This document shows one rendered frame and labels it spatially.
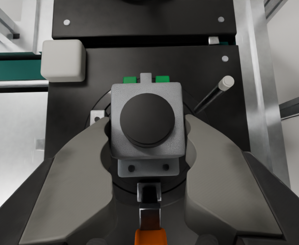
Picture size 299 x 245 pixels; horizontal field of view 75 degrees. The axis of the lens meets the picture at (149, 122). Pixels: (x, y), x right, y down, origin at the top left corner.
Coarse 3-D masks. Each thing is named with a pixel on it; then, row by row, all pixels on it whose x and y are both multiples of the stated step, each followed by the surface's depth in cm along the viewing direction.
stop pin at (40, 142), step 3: (36, 141) 23; (39, 141) 23; (42, 141) 23; (36, 144) 23; (39, 144) 23; (42, 144) 23; (36, 147) 23; (39, 147) 23; (42, 147) 23; (39, 150) 23; (42, 150) 24
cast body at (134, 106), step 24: (120, 96) 12; (144, 96) 11; (168, 96) 12; (120, 120) 11; (144, 120) 10; (168, 120) 10; (120, 144) 11; (144, 144) 10; (168, 144) 11; (120, 168) 14; (144, 168) 14; (168, 168) 14
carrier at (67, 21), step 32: (64, 0) 26; (96, 0) 26; (128, 0) 26; (160, 0) 26; (192, 0) 26; (224, 0) 26; (64, 32) 25; (96, 32) 25; (128, 32) 25; (160, 32) 25; (192, 32) 25; (224, 32) 25
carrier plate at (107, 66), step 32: (96, 64) 24; (128, 64) 24; (160, 64) 24; (192, 64) 25; (224, 64) 25; (64, 96) 24; (96, 96) 24; (224, 96) 24; (64, 128) 23; (224, 128) 23; (128, 224) 21
